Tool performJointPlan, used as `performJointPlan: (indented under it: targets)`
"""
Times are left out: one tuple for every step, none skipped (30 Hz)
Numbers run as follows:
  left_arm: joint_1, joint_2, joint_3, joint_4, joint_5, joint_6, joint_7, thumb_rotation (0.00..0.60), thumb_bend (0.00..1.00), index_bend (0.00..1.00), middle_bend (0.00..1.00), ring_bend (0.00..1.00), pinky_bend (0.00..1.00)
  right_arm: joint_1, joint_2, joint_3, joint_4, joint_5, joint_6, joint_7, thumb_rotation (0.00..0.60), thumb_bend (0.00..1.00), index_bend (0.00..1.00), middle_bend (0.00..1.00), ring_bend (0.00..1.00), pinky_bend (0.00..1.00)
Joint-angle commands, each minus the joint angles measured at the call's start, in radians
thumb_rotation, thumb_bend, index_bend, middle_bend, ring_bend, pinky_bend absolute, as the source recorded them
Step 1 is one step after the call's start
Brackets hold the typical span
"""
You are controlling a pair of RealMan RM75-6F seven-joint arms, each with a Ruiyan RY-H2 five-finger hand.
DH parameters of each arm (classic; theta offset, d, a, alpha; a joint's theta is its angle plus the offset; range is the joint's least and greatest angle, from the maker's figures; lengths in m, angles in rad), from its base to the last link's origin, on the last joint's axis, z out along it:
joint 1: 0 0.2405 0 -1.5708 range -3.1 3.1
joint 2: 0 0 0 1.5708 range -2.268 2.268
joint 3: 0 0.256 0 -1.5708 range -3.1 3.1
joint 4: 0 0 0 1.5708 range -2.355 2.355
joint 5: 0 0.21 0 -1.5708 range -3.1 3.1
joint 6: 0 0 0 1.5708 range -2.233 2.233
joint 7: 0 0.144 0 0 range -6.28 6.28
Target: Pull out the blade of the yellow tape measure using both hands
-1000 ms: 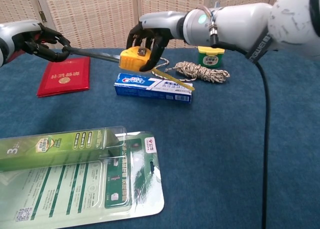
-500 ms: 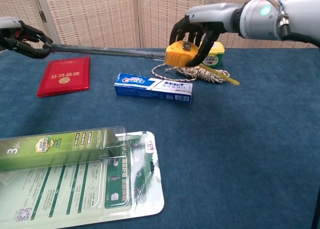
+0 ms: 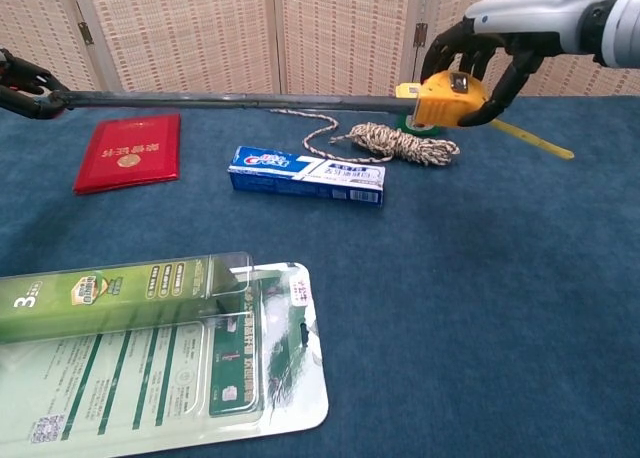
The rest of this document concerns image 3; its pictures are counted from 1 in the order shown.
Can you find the red certificate booklet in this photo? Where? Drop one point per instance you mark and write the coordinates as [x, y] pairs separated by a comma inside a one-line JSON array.
[[130, 153]]

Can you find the bamboo folding screen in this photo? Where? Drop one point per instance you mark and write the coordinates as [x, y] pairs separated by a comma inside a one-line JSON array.
[[200, 28]]

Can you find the blue white toothpaste box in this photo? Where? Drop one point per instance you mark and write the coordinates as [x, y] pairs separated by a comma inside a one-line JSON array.
[[305, 175]]

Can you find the green toothbrush blister pack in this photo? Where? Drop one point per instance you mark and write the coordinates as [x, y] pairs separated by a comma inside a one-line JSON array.
[[150, 358]]

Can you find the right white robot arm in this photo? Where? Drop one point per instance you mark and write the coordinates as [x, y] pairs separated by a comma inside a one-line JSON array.
[[622, 28]]

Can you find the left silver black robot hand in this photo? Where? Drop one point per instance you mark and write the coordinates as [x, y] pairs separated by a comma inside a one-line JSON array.
[[27, 95]]

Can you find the small yellow-lidded green box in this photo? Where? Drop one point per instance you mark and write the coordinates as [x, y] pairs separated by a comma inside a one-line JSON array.
[[407, 126]]

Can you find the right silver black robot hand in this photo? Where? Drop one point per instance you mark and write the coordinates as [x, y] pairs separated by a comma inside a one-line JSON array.
[[540, 20]]

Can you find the blue felt table cover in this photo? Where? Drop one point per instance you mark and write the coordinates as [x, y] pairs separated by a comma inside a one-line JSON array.
[[475, 278]]

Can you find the yellow tape measure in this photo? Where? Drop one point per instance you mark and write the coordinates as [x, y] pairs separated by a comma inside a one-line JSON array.
[[440, 105]]

